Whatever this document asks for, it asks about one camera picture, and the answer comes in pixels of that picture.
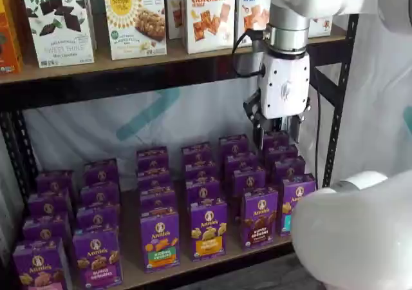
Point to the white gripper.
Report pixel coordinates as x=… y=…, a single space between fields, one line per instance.
x=283 y=83

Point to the purple Annie's box brown label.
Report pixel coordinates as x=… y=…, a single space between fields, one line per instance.
x=259 y=219
x=249 y=180
x=233 y=145
x=241 y=161

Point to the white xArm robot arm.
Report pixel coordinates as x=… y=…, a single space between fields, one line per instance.
x=289 y=0

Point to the purple Annie's box teal label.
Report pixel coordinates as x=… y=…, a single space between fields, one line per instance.
x=277 y=138
x=289 y=169
x=296 y=199
x=281 y=153

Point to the purple Annie's box yellow-orange label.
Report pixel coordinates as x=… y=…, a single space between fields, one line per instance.
x=199 y=170
x=202 y=190
x=209 y=232
x=196 y=153

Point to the wooden shelf board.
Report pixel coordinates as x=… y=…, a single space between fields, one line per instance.
x=193 y=59
x=130 y=254

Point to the yellow pretzel crackers box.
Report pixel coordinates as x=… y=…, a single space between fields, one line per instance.
x=322 y=27

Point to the orange pretzel crackers box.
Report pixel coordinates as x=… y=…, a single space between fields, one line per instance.
x=209 y=16
x=175 y=9

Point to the blue pretzel crackers box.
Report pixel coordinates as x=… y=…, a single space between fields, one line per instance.
x=251 y=0

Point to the black metal shelf rack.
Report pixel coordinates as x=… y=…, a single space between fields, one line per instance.
x=128 y=85

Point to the yellow Simple Mills bar box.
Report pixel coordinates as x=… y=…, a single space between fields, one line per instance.
x=135 y=25

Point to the purple Annie's box magenta label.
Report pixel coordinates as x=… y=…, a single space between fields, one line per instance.
x=101 y=172
x=96 y=217
x=99 y=195
x=96 y=257

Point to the purple Annie's box pink label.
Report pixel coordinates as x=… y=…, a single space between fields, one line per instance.
x=54 y=182
x=38 y=267
x=45 y=228
x=48 y=206

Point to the white Sweet Thins chocolate box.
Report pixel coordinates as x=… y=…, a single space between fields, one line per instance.
x=58 y=29

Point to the orange Simple Mills box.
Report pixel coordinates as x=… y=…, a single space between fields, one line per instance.
x=9 y=35

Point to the white curtain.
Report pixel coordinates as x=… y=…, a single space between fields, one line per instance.
x=380 y=93

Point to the white sheet with teal mark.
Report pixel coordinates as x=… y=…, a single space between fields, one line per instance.
x=80 y=132

